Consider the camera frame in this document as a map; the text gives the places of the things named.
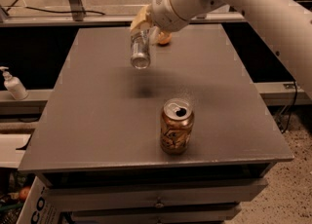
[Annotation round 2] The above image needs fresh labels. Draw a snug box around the grey cabinet drawer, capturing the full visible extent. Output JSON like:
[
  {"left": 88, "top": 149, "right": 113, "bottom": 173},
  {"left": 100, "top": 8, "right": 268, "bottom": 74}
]
[
  {"left": 72, "top": 204, "right": 241, "bottom": 224},
  {"left": 44, "top": 178, "right": 268, "bottom": 211}
]

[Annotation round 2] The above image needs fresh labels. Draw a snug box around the orange fruit on table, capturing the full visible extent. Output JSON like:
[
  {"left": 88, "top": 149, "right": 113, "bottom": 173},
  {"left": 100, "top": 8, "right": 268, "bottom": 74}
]
[{"left": 158, "top": 32, "right": 172, "bottom": 46}]

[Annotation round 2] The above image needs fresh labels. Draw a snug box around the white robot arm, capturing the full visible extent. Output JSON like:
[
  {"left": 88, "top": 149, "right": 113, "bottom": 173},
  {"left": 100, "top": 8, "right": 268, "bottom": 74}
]
[{"left": 130, "top": 0, "right": 312, "bottom": 97}]

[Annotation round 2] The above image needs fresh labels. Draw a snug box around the grey cabinet lower drawer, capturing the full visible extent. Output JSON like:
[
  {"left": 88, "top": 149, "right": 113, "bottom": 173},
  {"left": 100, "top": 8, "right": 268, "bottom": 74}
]
[{"left": 72, "top": 204, "right": 241, "bottom": 224}]

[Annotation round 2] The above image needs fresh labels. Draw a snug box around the white cardboard box with letters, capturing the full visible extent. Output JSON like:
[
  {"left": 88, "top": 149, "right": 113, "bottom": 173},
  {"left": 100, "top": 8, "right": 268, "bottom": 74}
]
[{"left": 17, "top": 177, "right": 59, "bottom": 224}]

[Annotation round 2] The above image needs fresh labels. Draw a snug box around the red apple in bin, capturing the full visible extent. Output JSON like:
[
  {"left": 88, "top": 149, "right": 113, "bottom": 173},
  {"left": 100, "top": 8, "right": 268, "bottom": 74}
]
[{"left": 19, "top": 186, "right": 30, "bottom": 202}]

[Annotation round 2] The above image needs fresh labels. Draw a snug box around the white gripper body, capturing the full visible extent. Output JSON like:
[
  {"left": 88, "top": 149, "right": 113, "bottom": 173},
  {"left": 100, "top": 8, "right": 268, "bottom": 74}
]
[{"left": 150, "top": 0, "right": 188, "bottom": 32}]

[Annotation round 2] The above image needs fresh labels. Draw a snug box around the silver blue redbull can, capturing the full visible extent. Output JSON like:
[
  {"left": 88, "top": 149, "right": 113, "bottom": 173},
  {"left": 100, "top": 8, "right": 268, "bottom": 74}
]
[{"left": 131, "top": 30, "right": 150, "bottom": 69}]

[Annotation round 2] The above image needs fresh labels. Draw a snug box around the grey cabinet upper drawer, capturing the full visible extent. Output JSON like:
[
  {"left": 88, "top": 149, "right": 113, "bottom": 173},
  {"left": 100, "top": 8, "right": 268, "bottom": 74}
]
[{"left": 44, "top": 178, "right": 268, "bottom": 211}]

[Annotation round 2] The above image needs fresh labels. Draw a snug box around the brown gold soda can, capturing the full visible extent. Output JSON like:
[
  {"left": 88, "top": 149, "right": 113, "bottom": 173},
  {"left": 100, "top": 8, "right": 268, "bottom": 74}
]
[{"left": 160, "top": 98, "right": 194, "bottom": 155}]

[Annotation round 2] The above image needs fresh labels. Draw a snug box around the white pump lotion bottle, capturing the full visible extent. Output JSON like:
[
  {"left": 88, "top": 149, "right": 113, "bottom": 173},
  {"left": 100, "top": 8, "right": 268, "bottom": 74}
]
[{"left": 0, "top": 66, "right": 28, "bottom": 100}]

